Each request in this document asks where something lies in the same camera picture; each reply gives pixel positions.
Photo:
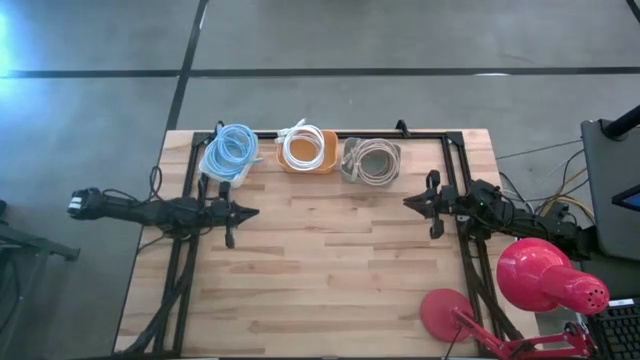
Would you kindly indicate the black frame clamp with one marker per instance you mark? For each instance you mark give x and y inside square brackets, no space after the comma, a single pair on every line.
[218,128]
[401,128]

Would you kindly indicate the white plastic bin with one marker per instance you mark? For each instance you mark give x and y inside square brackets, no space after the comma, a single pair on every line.
[240,177]

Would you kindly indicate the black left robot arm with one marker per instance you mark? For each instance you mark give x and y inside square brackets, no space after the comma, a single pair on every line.
[140,212]

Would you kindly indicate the black keyboard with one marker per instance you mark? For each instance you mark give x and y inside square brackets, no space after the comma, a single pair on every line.
[620,330]

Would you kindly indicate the dark tablet screen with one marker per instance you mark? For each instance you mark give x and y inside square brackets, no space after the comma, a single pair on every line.
[630,200]

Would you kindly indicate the grey plastic bin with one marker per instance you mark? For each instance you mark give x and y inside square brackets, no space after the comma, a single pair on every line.
[348,150]

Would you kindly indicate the grey cabinet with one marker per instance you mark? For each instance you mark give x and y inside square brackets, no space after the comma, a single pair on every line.
[610,165]

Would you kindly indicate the black metal table frame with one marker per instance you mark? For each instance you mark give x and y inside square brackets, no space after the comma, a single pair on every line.
[450,175]

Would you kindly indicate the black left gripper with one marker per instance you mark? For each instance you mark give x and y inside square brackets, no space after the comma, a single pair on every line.
[227,215]

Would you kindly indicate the black pole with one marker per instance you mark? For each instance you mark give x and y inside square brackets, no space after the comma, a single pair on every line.
[622,125]

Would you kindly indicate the orange plastic bin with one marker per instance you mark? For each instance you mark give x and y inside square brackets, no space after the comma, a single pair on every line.
[305,150]

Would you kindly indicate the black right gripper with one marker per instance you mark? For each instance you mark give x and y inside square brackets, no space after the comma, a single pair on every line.
[445,205]

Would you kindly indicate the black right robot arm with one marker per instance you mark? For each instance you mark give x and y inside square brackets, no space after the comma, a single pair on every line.
[525,220]

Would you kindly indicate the red desk lamp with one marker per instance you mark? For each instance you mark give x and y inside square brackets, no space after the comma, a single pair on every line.
[545,275]

